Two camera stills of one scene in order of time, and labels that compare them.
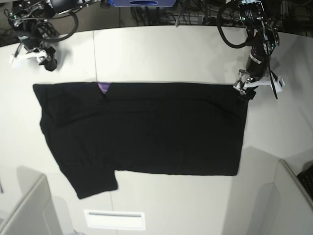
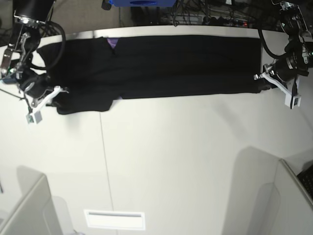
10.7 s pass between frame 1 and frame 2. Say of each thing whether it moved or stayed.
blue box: stayed
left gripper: moved
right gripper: moved
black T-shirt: moved
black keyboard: stayed
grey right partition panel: stayed
